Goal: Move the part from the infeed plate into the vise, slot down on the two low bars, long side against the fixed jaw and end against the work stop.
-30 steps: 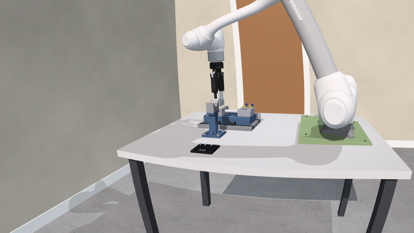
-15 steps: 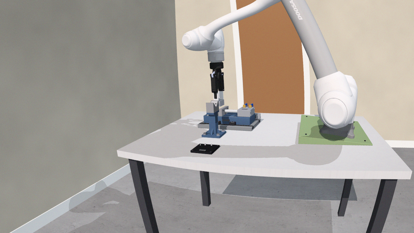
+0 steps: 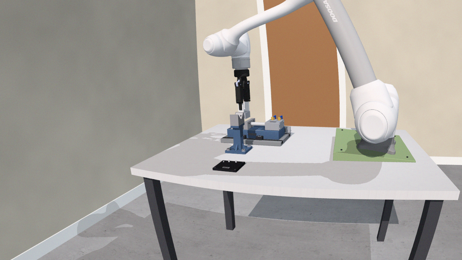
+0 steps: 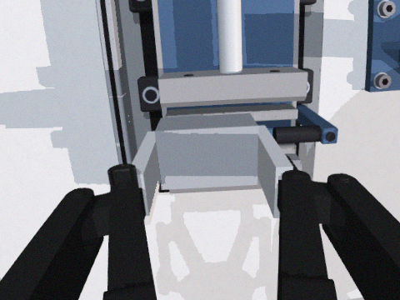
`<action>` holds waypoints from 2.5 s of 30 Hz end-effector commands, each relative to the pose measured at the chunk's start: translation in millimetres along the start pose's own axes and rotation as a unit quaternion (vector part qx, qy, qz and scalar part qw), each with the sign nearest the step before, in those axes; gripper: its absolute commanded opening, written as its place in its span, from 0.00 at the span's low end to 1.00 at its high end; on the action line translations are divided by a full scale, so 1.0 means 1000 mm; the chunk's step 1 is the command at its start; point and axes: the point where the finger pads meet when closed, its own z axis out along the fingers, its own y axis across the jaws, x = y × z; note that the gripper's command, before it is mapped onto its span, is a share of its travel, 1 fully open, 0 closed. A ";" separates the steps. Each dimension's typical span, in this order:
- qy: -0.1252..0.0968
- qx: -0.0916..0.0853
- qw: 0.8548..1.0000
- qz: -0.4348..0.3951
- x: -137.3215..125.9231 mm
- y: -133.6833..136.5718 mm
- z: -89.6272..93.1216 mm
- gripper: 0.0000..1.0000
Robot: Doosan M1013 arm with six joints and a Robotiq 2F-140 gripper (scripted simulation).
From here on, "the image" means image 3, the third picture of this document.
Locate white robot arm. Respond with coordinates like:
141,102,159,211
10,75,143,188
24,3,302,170
203,0,399,155

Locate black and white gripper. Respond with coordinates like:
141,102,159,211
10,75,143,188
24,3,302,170
234,69,250,112

